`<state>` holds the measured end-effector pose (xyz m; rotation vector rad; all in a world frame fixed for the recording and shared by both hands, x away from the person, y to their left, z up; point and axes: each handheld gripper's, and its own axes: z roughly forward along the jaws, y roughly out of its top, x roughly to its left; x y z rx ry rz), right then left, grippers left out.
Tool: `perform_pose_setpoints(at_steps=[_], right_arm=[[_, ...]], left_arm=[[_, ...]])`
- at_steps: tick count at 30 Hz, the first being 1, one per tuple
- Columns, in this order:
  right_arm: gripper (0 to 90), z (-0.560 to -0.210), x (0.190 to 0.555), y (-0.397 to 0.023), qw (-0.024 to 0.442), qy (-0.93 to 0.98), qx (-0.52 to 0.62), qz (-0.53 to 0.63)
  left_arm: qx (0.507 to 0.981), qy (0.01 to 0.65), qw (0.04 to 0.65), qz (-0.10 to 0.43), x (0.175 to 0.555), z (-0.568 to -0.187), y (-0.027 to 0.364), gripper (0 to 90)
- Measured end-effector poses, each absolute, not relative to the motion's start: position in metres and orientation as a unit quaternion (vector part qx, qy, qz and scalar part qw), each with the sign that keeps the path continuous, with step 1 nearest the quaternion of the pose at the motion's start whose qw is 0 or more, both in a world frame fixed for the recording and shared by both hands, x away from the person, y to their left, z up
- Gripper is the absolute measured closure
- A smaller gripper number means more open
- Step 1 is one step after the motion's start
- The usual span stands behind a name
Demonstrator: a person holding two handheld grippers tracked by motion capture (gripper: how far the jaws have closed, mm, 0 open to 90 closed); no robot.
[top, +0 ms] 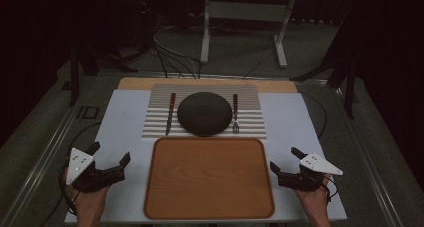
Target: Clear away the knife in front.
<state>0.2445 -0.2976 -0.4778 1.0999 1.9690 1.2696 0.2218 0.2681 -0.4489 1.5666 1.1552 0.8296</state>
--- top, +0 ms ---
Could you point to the dark grey round plate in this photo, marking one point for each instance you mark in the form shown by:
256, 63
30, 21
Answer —
204, 113

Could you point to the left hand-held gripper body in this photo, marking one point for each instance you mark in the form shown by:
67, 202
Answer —
80, 163

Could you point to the black tripod stand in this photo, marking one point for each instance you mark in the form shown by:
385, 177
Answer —
74, 83

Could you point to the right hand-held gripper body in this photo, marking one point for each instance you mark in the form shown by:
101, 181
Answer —
318, 165

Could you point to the black rectangular bracket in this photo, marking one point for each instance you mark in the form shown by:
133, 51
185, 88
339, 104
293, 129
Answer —
79, 112

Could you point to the striped placemat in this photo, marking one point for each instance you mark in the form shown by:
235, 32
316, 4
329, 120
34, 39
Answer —
248, 97

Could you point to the black floor stand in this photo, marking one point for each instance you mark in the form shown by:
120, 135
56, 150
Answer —
349, 93

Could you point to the aluminium frame rail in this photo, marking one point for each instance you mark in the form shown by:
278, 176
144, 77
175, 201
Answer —
40, 173

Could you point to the dark device with red light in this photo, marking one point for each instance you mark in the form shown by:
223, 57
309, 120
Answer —
145, 2

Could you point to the person's left hand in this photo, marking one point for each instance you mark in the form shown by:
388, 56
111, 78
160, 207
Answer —
90, 203

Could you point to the white metal stand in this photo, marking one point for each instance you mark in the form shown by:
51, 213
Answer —
246, 12

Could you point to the white board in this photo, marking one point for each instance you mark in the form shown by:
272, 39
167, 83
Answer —
286, 120

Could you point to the person's right hand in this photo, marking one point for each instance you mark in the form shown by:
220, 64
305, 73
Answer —
316, 202

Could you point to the wooden tray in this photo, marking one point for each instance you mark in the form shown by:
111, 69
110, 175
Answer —
209, 178

